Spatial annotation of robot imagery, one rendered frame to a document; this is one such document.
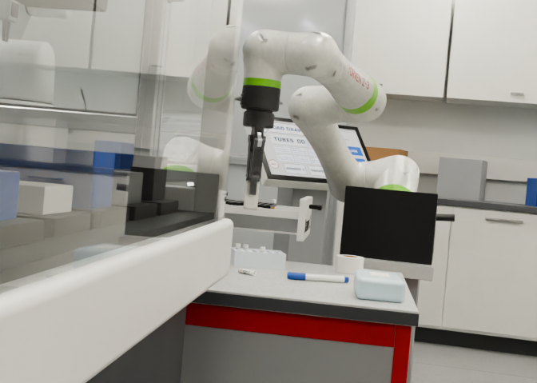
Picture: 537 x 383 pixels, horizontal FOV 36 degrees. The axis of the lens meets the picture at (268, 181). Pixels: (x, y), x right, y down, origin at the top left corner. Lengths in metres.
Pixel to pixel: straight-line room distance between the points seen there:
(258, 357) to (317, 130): 0.96
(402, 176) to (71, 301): 2.01
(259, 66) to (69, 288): 1.36
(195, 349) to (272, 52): 0.73
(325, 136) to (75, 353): 1.82
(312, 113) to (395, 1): 3.37
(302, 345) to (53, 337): 1.01
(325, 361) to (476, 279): 3.66
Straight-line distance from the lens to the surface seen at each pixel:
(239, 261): 1.99
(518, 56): 5.63
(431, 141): 5.92
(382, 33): 5.65
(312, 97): 2.37
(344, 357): 1.63
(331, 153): 2.53
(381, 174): 2.64
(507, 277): 5.25
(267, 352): 1.63
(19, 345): 0.60
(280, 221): 2.18
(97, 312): 0.75
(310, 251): 3.27
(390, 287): 1.66
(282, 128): 3.22
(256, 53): 1.98
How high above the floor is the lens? 1.01
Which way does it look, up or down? 1 degrees down
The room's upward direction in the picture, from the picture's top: 5 degrees clockwise
